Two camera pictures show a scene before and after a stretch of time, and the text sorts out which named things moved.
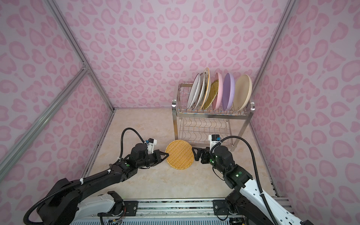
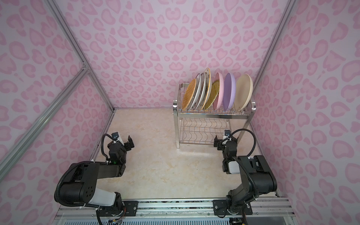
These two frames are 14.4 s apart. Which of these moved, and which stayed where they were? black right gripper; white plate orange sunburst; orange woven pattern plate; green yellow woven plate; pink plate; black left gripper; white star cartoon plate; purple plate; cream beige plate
Moved: black left gripper; black right gripper; orange woven pattern plate
Stayed: cream beige plate; white star cartoon plate; purple plate; green yellow woven plate; white plate orange sunburst; pink plate
